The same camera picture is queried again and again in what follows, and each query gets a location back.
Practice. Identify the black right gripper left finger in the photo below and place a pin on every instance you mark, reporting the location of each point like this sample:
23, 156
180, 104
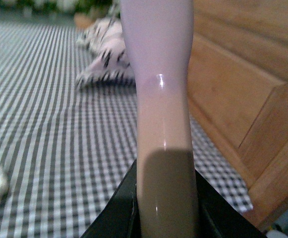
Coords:
120, 217

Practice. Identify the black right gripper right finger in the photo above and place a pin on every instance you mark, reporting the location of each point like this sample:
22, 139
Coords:
217, 218

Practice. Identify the wooden headboard panel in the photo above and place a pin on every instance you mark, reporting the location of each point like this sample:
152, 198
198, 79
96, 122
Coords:
238, 92

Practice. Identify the beige hand brush black bristles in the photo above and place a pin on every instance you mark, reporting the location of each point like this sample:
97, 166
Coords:
158, 35

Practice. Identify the black white checkered cloth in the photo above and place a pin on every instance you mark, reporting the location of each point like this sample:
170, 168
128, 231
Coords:
65, 151

